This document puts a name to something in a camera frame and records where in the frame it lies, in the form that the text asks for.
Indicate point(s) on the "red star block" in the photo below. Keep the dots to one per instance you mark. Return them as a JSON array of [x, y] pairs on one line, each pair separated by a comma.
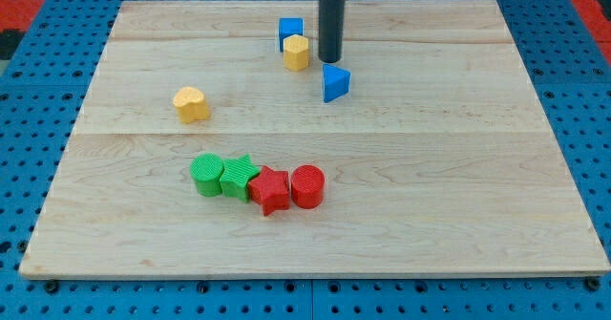
[[270, 190]]

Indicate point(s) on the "green star block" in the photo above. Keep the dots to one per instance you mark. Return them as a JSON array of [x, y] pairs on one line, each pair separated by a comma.
[[236, 175]]

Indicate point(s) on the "red cylinder block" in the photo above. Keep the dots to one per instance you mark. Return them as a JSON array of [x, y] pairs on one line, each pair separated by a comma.
[[307, 185]]

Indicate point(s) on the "blue triangle block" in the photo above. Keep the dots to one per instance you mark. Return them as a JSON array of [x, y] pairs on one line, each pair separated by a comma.
[[335, 82]]

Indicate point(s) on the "light wooden board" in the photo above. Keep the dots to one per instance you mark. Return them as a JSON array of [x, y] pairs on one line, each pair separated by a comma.
[[439, 162]]

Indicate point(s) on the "green cylinder block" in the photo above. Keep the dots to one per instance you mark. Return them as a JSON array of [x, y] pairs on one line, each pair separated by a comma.
[[206, 170]]

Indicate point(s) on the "yellow hexagon block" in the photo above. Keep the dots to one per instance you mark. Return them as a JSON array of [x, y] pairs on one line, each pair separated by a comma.
[[296, 52]]

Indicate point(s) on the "blue cube block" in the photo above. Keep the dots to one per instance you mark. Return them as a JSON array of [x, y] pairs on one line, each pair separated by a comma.
[[288, 26]]

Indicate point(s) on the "yellow heart block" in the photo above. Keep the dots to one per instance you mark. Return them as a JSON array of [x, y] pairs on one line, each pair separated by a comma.
[[190, 104]]

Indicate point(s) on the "black cylindrical pointer tool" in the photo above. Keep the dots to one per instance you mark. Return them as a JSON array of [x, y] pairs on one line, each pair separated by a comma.
[[330, 29]]

